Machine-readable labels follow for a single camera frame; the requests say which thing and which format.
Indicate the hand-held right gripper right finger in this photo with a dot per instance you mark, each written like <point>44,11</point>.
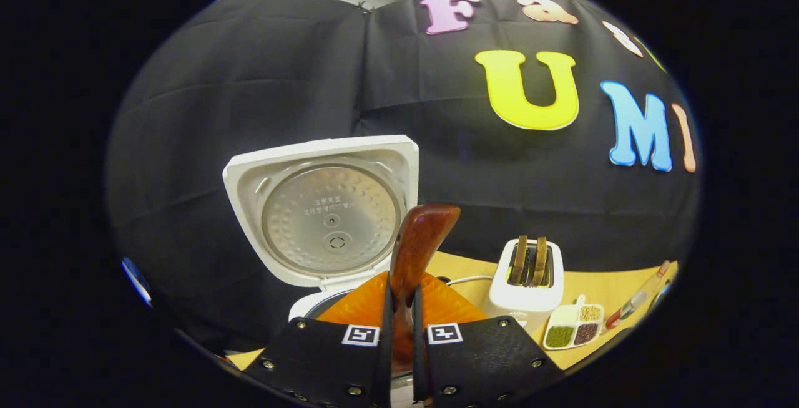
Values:
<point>419,364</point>

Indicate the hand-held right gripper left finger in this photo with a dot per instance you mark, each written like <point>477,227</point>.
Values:
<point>382,358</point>

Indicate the dark wooden spoon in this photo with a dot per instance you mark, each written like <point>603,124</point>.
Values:
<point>418,246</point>

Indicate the white rice cooker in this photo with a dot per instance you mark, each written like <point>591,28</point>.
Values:
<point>324,214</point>

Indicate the white toaster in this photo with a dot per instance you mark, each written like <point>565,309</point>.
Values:
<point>524,305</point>

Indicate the brown toast slice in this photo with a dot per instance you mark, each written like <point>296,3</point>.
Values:
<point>518,261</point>
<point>539,261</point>

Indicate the white divided bean dish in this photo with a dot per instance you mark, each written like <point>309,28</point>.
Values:
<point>571,327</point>

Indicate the clear plastic water bottle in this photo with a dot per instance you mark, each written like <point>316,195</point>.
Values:
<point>637,299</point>

